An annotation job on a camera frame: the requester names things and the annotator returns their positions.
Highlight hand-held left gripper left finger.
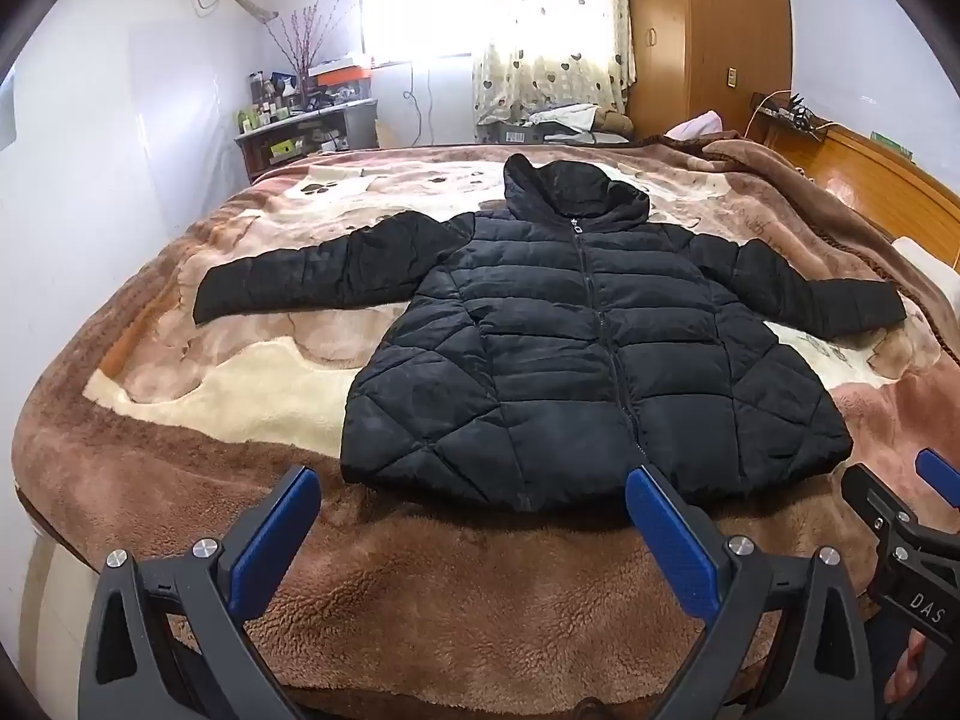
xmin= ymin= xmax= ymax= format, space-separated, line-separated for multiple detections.
xmin=79 ymin=465 xmax=323 ymax=720

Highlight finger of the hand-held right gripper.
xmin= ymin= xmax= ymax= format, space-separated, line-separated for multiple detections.
xmin=840 ymin=463 xmax=914 ymax=535
xmin=916 ymin=448 xmax=960 ymax=509

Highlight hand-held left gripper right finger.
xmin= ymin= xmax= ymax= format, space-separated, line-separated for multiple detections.
xmin=625 ymin=465 xmax=886 ymax=720

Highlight black puffer jacket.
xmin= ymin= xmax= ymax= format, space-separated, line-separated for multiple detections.
xmin=193 ymin=154 xmax=908 ymax=515

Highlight pile of boxes and clothes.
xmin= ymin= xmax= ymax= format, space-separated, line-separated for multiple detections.
xmin=476 ymin=103 xmax=631 ymax=145

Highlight person's right hand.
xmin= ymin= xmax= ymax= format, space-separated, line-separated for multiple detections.
xmin=885 ymin=626 xmax=932 ymax=706

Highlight brown printed fleece blanket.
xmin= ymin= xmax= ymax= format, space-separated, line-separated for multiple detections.
xmin=11 ymin=131 xmax=960 ymax=720

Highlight white pillow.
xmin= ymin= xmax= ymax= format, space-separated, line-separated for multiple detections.
xmin=666 ymin=111 xmax=722 ymax=140
xmin=892 ymin=236 xmax=957 ymax=293

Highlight wooden headboard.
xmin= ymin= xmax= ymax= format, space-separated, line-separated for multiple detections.
xmin=746 ymin=120 xmax=960 ymax=271

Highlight power strip with plugs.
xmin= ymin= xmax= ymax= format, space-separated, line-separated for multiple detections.
xmin=757 ymin=94 xmax=820 ymax=134

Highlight grey cluttered shelf unit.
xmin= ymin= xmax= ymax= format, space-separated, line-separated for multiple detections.
xmin=234 ymin=97 xmax=378 ymax=182

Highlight orange box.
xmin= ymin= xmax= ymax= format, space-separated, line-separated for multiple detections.
xmin=309 ymin=64 xmax=372 ymax=87

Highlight heart print curtain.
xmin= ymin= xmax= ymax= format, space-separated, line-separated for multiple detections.
xmin=465 ymin=0 xmax=637 ymax=128

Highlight wooden wardrobe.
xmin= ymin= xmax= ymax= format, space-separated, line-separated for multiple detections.
xmin=624 ymin=0 xmax=794 ymax=140

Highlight pink blossom branches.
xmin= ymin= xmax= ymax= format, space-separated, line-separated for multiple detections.
xmin=262 ymin=4 xmax=353 ymax=91

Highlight black hanging cable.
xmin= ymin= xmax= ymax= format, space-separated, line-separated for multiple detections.
xmin=401 ymin=64 xmax=440 ymax=147

